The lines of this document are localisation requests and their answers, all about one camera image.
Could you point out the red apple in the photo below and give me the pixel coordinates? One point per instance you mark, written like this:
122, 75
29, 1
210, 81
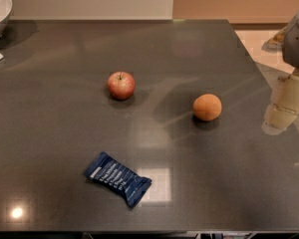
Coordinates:
121, 85

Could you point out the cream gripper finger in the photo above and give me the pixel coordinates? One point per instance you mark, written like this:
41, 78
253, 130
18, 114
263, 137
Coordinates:
285, 95
276, 121

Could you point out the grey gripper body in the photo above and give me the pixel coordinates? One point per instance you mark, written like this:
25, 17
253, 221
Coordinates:
297, 40

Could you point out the orange fruit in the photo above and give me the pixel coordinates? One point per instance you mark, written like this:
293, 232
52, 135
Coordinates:
207, 107

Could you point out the blue rxbar blueberry wrapper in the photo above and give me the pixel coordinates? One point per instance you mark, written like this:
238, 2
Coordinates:
121, 180

